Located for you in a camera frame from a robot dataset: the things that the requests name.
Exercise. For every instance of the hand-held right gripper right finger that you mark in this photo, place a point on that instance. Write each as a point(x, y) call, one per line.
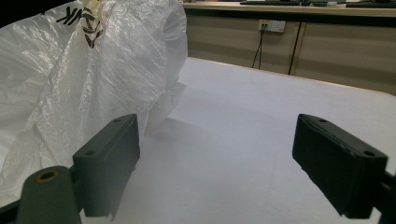
point(336, 165)

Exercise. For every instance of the white printed plastic bag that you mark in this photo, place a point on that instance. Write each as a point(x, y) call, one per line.
point(93, 81)

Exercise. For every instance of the black keyboard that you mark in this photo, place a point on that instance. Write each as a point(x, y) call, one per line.
point(271, 2)
point(372, 4)

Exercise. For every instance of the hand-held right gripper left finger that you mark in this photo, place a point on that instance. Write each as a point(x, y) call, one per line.
point(109, 161)

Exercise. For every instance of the white wall socket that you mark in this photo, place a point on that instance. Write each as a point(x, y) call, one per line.
point(271, 25)

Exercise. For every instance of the long wooden counter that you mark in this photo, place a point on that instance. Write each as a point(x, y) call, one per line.
point(342, 46)

